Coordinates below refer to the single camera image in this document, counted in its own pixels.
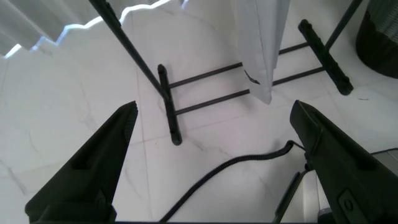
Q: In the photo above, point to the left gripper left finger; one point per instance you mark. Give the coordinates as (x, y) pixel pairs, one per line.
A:
(87, 180)

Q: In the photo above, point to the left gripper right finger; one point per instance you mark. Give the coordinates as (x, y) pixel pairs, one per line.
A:
(348, 180)

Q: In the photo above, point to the pale grey shorts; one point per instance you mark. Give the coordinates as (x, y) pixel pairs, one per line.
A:
(261, 46)

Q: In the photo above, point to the black clothes rack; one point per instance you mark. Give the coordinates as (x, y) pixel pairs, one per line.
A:
(169, 102)

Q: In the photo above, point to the white laundry basket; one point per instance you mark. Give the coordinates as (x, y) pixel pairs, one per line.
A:
(376, 53)

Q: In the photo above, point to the white curtain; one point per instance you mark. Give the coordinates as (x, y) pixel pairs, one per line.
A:
(31, 18)

